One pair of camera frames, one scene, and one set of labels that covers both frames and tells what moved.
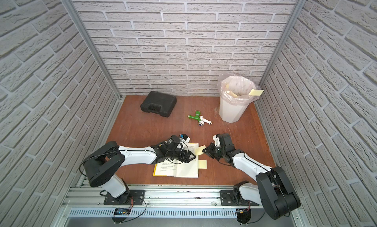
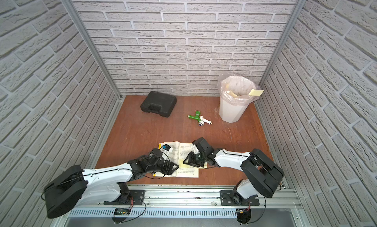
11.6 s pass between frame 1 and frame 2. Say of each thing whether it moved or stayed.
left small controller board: stayed
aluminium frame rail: stayed
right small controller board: stayed
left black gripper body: moved
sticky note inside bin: stayed
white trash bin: stayed
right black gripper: moved
